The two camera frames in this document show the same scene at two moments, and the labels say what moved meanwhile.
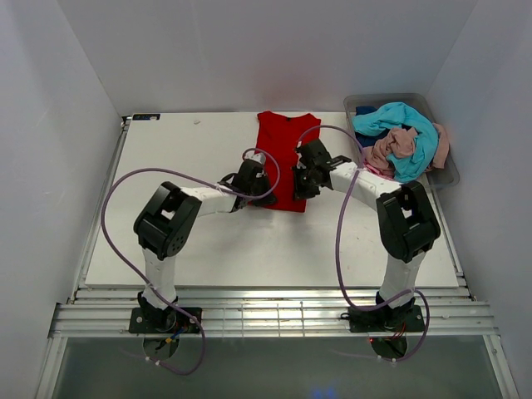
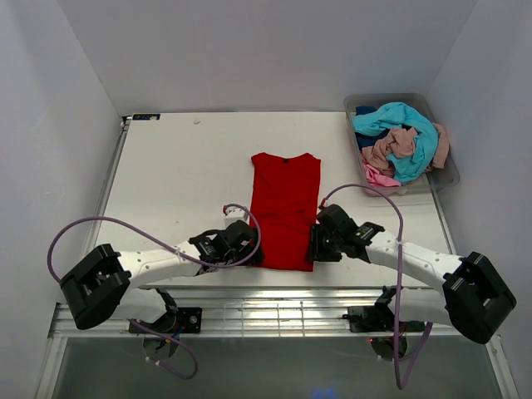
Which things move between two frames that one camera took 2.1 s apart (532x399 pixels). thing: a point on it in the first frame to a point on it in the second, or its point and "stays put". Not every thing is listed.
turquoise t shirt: [406, 167] stays put
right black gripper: [300, 193] to [317, 233]
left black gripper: [268, 199] to [248, 249]
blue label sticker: [145, 116] stays put
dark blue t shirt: [365, 140] stays put
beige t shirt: [401, 141] stays put
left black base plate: [165, 321] stays put
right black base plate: [406, 319] stays put
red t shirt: [280, 135] to [285, 197]
